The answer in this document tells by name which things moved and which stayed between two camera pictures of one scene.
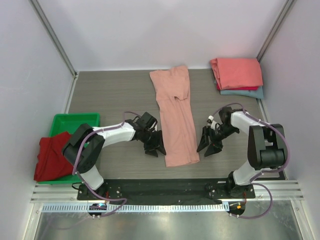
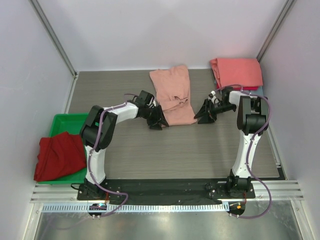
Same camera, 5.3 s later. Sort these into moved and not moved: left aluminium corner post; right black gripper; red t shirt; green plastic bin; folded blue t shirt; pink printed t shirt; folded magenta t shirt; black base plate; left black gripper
Moved: right black gripper; left black gripper; pink printed t shirt
Not moved: black base plate; folded blue t shirt; red t shirt; green plastic bin; left aluminium corner post; folded magenta t shirt
